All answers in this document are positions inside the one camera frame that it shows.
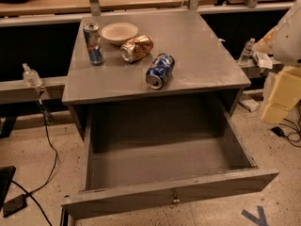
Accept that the wooden table background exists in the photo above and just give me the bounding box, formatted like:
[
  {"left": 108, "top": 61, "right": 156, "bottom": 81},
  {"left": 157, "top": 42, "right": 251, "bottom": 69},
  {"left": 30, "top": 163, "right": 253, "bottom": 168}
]
[{"left": 0, "top": 0, "right": 189, "bottom": 17}]

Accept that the blue pepsi can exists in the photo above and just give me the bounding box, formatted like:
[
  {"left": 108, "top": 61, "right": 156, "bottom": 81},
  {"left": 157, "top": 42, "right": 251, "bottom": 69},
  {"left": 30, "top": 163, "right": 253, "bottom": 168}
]
[{"left": 146, "top": 53, "right": 175, "bottom": 89}]

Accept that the clear bottle on left rail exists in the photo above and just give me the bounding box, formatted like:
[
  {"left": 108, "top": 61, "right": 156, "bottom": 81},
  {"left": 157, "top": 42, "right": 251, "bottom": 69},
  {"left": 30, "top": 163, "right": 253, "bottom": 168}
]
[{"left": 23, "top": 63, "right": 43, "bottom": 88}]

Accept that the white packet on rail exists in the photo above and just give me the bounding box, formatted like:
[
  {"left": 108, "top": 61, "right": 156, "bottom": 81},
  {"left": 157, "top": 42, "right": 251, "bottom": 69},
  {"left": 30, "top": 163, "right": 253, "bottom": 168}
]
[{"left": 252, "top": 51, "right": 273, "bottom": 69}]

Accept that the white box on floor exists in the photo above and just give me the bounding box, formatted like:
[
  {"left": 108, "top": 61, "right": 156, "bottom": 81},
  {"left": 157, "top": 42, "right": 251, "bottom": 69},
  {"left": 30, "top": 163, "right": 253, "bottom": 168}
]
[{"left": 240, "top": 99, "right": 259, "bottom": 112}]

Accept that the open grey top drawer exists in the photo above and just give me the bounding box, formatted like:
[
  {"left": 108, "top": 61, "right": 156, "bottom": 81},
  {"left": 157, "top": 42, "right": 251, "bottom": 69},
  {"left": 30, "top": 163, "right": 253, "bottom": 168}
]
[{"left": 63, "top": 93, "right": 278, "bottom": 219}]

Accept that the black cable on floor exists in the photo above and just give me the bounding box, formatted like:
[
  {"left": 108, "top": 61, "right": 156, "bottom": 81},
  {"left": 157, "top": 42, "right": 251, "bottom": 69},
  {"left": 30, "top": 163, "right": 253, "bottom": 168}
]
[{"left": 11, "top": 99, "right": 59, "bottom": 226}]

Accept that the grey cabinet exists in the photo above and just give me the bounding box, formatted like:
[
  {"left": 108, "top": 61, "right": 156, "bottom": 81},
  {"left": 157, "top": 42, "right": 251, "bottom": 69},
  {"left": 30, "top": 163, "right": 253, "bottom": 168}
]
[{"left": 62, "top": 10, "right": 250, "bottom": 135}]

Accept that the black cables right floor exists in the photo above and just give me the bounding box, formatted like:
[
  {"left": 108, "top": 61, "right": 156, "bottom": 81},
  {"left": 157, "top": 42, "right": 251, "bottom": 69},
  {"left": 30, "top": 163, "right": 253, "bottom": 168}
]
[{"left": 270, "top": 104, "right": 301, "bottom": 149}]

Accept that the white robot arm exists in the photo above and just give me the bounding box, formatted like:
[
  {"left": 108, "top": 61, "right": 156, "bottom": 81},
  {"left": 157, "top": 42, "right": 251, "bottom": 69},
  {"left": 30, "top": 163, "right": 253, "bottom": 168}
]
[{"left": 253, "top": 0, "right": 301, "bottom": 125}]

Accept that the black object left edge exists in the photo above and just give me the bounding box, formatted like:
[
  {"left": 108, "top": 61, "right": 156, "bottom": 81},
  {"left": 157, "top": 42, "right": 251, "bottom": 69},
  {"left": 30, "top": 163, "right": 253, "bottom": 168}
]
[{"left": 0, "top": 166, "right": 16, "bottom": 210}]

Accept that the black power adapter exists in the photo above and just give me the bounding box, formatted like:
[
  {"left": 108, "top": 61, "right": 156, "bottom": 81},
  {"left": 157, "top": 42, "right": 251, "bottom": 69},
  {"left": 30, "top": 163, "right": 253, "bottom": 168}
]
[{"left": 3, "top": 194, "right": 27, "bottom": 218}]

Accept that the upright blue red can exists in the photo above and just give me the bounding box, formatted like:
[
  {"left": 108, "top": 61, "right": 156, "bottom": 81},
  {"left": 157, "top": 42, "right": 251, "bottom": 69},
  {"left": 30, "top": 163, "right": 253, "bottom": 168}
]
[{"left": 83, "top": 23, "right": 104, "bottom": 66}]

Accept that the clear water bottle right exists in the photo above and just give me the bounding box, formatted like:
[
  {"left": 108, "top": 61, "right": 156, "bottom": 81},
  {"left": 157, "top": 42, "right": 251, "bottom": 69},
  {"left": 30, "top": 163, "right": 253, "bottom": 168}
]
[{"left": 238, "top": 38, "right": 255, "bottom": 66}]

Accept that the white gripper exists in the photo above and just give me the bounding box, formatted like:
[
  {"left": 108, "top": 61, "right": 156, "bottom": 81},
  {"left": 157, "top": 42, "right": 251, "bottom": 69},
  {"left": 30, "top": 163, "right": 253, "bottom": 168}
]
[{"left": 261, "top": 67, "right": 301, "bottom": 124}]

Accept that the white bowl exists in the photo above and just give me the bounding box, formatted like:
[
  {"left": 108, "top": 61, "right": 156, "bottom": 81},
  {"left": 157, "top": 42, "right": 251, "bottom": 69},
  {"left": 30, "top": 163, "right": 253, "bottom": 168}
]
[{"left": 102, "top": 23, "right": 138, "bottom": 45}]

